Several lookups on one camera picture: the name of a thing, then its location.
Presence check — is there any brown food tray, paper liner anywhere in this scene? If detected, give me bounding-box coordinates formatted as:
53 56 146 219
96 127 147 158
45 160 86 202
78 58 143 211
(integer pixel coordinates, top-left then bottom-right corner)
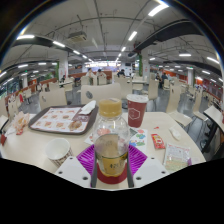
27 105 100 135

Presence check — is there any crumpled white napkin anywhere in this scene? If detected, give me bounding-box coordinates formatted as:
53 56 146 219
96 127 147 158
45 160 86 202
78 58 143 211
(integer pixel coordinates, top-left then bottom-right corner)
78 99 98 116

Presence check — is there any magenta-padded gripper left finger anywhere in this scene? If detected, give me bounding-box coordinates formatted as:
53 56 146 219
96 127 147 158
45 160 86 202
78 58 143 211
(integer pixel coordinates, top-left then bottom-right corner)
54 144 100 189

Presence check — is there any small red snack packet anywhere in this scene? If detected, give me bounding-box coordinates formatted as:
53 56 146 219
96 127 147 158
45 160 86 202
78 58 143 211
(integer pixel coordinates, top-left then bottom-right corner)
150 133 167 150

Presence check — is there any group of ceiling lights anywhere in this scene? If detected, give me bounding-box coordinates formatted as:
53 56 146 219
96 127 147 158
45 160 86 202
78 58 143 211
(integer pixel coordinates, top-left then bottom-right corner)
0 1 224 84

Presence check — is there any small white sachet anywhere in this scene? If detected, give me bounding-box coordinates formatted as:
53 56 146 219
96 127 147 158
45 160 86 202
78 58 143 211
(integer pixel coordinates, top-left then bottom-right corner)
168 125 183 141

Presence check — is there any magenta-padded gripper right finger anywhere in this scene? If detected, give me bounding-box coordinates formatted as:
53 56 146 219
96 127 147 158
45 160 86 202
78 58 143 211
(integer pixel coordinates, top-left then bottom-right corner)
125 143 171 189

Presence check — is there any beige chair with round hole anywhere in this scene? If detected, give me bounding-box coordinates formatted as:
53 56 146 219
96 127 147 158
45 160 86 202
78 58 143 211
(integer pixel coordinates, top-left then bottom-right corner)
80 83 123 106
38 87 68 111

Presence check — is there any colourful printed paper sheet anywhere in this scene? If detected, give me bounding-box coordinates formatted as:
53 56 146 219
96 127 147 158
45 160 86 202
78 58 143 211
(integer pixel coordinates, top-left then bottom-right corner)
84 126 149 148

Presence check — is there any group of beige chairs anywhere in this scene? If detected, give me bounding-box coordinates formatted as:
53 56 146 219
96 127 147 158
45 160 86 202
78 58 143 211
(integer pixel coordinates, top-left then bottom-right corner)
6 74 214 128

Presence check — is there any clear bottle with yellow cap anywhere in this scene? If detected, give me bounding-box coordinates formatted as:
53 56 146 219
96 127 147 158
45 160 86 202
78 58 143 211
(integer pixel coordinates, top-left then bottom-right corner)
92 97 131 178

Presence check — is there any white patterned mug, gold handle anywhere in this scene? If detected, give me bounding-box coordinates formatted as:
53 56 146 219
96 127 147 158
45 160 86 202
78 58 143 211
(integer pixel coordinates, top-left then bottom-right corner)
44 137 74 168

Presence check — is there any clear plastic packet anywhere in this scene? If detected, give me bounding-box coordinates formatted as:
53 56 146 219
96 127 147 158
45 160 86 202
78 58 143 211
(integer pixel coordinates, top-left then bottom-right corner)
163 142 193 173

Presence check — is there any ceiling air conditioner unit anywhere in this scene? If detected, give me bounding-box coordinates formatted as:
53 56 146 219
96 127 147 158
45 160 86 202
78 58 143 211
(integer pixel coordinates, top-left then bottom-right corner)
67 30 88 43

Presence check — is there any red paper cup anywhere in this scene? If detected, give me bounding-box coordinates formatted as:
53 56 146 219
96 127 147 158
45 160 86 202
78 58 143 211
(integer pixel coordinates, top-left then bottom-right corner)
125 93 150 129

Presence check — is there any beige side table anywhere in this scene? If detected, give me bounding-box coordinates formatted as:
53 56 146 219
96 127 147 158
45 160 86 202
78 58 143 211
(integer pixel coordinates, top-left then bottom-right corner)
203 105 224 134

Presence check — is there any red flat pouch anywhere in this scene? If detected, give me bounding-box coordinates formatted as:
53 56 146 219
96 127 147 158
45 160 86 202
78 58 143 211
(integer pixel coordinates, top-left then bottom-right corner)
0 133 8 146

